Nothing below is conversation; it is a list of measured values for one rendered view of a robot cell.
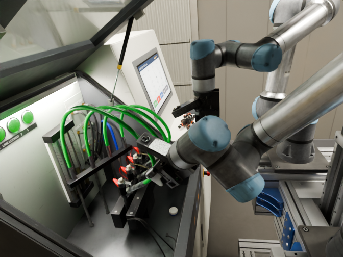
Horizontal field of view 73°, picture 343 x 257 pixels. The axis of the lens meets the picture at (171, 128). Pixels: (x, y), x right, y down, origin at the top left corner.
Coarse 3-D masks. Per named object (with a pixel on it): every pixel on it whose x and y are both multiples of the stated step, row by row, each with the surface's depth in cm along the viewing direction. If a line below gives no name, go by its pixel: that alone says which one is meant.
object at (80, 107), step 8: (104, 112) 68; (64, 120) 77; (120, 120) 68; (128, 128) 67; (64, 136) 82; (136, 136) 67; (64, 144) 83; (64, 152) 85; (152, 160) 69; (72, 168) 89; (144, 184) 76
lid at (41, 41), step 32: (0, 0) 29; (32, 0) 38; (64, 0) 45; (96, 0) 56; (128, 0) 73; (0, 32) 32; (32, 32) 48; (64, 32) 61; (96, 32) 83; (0, 64) 52; (32, 64) 64; (64, 64) 85; (0, 96) 67
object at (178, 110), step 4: (196, 96) 80; (188, 100) 81; (192, 100) 78; (196, 100) 76; (200, 100) 77; (184, 104) 80; (188, 104) 78; (192, 104) 77; (196, 104) 77; (200, 104) 77; (176, 108) 81; (180, 108) 79; (184, 108) 79; (188, 108) 78; (192, 108) 78; (172, 112) 81; (176, 112) 80; (180, 112) 80; (184, 112) 79; (176, 116) 81
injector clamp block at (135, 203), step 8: (136, 176) 108; (152, 184) 108; (136, 192) 98; (144, 192) 98; (152, 192) 108; (120, 200) 95; (136, 200) 94; (144, 200) 98; (152, 200) 108; (120, 208) 91; (136, 208) 90; (144, 208) 98; (152, 208) 108; (112, 216) 90; (120, 216) 89; (128, 216) 88; (136, 216) 89; (144, 216) 104; (120, 224) 91; (128, 224) 90; (136, 224) 89
